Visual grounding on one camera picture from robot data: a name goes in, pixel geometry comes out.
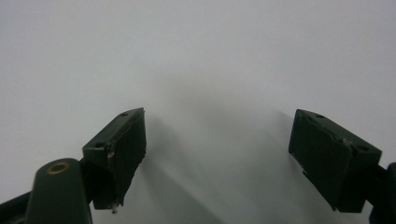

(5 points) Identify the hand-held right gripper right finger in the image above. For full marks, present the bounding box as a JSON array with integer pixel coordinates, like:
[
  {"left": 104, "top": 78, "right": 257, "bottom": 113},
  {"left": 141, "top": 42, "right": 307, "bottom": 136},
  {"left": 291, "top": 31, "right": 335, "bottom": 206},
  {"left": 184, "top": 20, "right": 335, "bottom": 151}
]
[{"left": 288, "top": 108, "right": 383, "bottom": 215}]

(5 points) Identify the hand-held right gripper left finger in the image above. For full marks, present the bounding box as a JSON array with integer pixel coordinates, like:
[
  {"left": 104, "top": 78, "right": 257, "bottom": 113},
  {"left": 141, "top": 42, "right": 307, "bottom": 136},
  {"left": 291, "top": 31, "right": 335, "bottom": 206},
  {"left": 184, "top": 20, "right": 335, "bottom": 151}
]
[{"left": 81, "top": 106, "right": 148, "bottom": 215}]

